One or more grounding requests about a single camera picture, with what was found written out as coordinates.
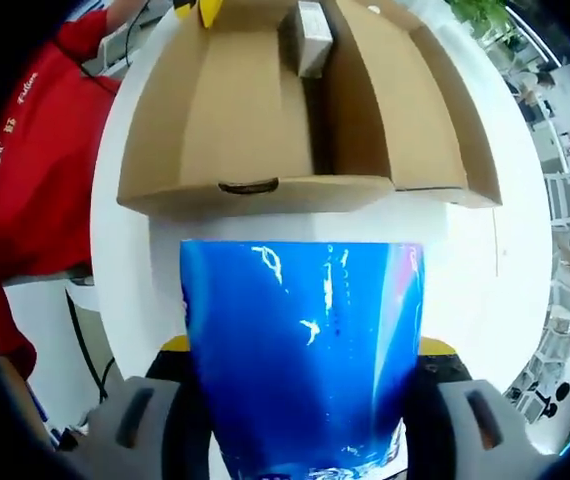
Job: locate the green potted plant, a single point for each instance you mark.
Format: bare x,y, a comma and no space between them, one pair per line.
480,15

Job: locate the white slim box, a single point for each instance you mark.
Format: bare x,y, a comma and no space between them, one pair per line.
312,30

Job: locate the person in red shirt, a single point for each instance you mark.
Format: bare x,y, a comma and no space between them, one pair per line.
40,175

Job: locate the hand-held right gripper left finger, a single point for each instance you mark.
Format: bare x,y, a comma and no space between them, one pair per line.
135,420

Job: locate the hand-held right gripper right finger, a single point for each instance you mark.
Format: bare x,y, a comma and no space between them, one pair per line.
465,425

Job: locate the blue soft tissue pack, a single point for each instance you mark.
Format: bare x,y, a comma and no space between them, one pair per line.
290,375

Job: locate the cardboard shoe box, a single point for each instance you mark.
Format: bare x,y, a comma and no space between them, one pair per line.
245,115

